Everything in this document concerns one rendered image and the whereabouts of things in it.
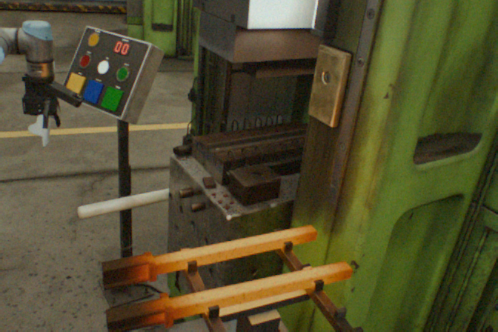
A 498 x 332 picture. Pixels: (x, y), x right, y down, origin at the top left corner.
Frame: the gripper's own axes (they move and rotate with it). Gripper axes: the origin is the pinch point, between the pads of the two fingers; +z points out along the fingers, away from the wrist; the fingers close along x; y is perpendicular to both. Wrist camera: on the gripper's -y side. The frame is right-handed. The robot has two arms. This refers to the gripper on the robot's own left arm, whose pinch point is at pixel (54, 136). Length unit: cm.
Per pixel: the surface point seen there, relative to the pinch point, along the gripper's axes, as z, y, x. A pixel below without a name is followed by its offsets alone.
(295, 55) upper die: -35, -69, 14
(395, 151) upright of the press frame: -25, -85, 51
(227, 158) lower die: -6, -53, 20
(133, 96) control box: -9.5, -22.5, -15.0
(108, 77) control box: -13.0, -12.9, -23.7
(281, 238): -6, -62, 57
